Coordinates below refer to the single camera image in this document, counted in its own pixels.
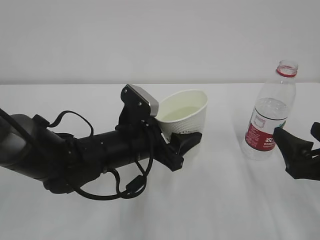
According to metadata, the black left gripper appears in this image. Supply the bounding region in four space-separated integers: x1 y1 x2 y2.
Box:
147 124 202 172

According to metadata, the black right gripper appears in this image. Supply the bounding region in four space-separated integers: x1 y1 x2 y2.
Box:
273 122 320 181

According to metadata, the clear Nongfu Spring water bottle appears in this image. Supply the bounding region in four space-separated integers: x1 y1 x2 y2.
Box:
241 60 299 161

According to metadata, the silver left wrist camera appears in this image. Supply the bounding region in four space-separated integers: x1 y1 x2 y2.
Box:
118 84 159 126

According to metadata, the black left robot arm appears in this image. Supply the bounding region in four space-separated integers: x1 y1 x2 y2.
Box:
0 111 202 201

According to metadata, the white paper cup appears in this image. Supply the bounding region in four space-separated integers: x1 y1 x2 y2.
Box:
155 89 208 141

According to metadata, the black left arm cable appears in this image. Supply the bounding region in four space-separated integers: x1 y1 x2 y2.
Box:
0 108 155 201

